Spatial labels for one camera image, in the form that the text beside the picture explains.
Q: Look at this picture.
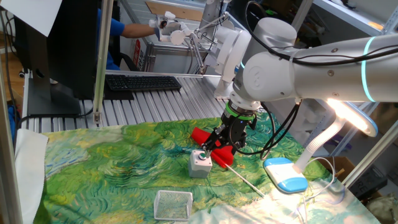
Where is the green painted landscape tablecloth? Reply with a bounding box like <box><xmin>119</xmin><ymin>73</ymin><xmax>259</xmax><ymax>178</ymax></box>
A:
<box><xmin>33</xmin><ymin>111</ymin><xmax>382</xmax><ymax>224</ymax></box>

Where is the bare person forearm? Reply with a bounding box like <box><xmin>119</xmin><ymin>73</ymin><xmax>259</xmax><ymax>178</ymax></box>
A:
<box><xmin>121</xmin><ymin>23</ymin><xmax>156</xmax><ymax>39</ymax></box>

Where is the white haptic control device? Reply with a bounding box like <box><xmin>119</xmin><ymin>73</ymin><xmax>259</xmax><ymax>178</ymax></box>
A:
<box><xmin>148</xmin><ymin>11</ymin><xmax>252</xmax><ymax>100</ymax></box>

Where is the grey crumpled cloth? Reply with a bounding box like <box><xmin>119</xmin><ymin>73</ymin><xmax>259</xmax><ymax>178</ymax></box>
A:
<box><xmin>366</xmin><ymin>192</ymin><xmax>398</xmax><ymax>224</ymax></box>

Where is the black keyboard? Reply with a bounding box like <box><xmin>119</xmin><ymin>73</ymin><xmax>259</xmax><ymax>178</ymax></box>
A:
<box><xmin>104</xmin><ymin>74</ymin><xmax>183</xmax><ymax>92</ymax></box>

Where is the silver metal case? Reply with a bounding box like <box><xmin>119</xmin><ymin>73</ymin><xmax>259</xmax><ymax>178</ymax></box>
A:
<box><xmin>144</xmin><ymin>42</ymin><xmax>224</xmax><ymax>75</ymax></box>

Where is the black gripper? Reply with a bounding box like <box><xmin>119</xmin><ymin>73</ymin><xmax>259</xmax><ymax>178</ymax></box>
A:
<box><xmin>201</xmin><ymin>111</ymin><xmax>257</xmax><ymax>157</ymax></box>

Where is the blue white desk lamp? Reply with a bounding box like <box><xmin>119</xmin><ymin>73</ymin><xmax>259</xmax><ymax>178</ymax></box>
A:
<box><xmin>263</xmin><ymin>98</ymin><xmax>379</xmax><ymax>194</ymax></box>

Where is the white lamp power cable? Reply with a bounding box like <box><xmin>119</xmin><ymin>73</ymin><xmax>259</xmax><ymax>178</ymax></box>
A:
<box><xmin>295</xmin><ymin>157</ymin><xmax>336</xmax><ymax>224</ymax></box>

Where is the white paper sheet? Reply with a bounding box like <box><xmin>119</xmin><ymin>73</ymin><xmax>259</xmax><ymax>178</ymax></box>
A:
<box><xmin>0</xmin><ymin>0</ymin><xmax>63</xmax><ymax>37</ymax></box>

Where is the grey box green push button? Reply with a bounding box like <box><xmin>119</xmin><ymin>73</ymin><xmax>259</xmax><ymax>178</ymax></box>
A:
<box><xmin>187</xmin><ymin>149</ymin><xmax>213</xmax><ymax>179</ymax></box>

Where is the black desk mat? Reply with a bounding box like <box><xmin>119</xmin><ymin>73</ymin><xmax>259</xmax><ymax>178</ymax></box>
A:
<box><xmin>104</xmin><ymin>82</ymin><xmax>134</xmax><ymax>101</ymax></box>

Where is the black computer monitor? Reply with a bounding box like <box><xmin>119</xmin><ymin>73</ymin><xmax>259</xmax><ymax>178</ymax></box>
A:
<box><xmin>14</xmin><ymin>0</ymin><xmax>99</xmax><ymax>116</ymax></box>

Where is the white metal shelf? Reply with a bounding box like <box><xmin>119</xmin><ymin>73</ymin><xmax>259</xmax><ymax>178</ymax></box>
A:
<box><xmin>312</xmin><ymin>0</ymin><xmax>398</xmax><ymax>37</ymax></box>

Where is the black plastic crate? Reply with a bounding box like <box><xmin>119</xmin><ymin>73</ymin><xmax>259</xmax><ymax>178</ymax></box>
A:
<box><xmin>349</xmin><ymin>166</ymin><xmax>388</xmax><ymax>200</ymax></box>

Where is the brown cardboard box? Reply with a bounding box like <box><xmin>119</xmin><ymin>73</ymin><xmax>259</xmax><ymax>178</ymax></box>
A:
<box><xmin>317</xmin><ymin>156</ymin><xmax>355</xmax><ymax>184</ymax></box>

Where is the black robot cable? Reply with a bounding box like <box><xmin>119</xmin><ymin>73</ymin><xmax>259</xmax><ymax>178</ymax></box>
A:
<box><xmin>244</xmin><ymin>1</ymin><xmax>398</xmax><ymax>161</ymax></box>

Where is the black office chair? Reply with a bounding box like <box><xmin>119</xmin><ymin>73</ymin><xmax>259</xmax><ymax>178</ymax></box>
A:
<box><xmin>119</xmin><ymin>52</ymin><xmax>139</xmax><ymax>72</ymax></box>

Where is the white wire mesh basket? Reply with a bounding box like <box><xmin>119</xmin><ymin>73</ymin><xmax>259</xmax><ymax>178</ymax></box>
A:
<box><xmin>153</xmin><ymin>190</ymin><xmax>193</xmax><ymax>222</ymax></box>

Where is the person in blue shirt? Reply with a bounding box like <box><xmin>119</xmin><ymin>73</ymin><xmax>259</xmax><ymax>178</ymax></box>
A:
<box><xmin>96</xmin><ymin>8</ymin><xmax>126</xmax><ymax>71</ymax></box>

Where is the red flag white stick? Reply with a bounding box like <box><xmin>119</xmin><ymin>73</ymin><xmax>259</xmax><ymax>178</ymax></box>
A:
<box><xmin>190</xmin><ymin>126</ymin><xmax>267</xmax><ymax>198</ymax></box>

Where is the brown wooden board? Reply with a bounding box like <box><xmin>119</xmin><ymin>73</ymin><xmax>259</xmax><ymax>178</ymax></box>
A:
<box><xmin>145</xmin><ymin>1</ymin><xmax>205</xmax><ymax>22</ymax></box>

